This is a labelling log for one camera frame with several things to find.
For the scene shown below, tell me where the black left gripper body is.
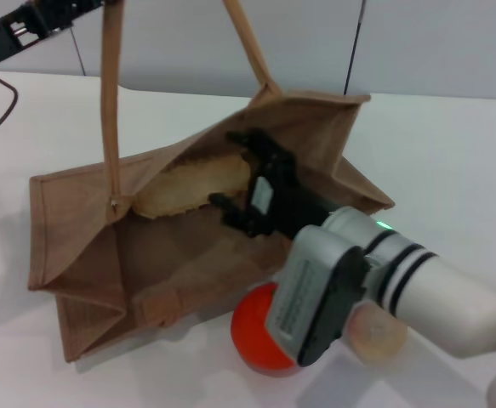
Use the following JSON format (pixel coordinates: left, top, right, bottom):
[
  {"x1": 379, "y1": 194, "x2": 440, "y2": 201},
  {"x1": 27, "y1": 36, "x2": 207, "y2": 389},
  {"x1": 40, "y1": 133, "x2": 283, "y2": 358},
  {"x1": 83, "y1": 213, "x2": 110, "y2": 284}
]
[{"x1": 0, "y1": 0, "x2": 79, "y2": 73}]

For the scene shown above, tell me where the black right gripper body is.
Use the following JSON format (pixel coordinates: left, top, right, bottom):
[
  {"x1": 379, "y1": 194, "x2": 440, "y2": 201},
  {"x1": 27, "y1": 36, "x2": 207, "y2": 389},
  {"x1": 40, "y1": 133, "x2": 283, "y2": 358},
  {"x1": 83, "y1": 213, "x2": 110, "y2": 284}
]
[{"x1": 242, "y1": 155, "x2": 339, "y2": 244}]

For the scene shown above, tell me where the striped orange bread loaf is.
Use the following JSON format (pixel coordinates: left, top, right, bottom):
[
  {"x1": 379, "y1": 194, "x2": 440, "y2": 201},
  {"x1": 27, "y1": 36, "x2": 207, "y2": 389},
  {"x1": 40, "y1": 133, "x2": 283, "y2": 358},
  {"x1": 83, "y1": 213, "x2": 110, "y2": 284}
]
[{"x1": 134, "y1": 153, "x2": 253, "y2": 220}]

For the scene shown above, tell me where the brown woven handbag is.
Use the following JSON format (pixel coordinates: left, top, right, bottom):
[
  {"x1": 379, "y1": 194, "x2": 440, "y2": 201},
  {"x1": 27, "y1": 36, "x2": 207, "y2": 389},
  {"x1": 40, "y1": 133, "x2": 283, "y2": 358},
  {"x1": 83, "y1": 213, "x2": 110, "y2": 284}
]
[{"x1": 26, "y1": 0, "x2": 396, "y2": 365}]

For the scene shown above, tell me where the red orange persimmon toy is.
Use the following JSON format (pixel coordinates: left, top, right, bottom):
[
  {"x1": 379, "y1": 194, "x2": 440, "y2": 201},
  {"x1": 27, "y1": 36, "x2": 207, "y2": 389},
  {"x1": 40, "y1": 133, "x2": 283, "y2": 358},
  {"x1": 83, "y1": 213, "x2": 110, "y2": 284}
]
[{"x1": 230, "y1": 283, "x2": 305, "y2": 378}]

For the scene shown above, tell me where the beige peach toy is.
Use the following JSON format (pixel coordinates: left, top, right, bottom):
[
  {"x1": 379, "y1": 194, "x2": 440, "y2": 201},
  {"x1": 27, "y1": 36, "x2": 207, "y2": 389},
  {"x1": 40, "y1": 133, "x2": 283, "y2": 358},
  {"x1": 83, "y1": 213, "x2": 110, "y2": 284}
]
[{"x1": 347, "y1": 302, "x2": 408, "y2": 365}]

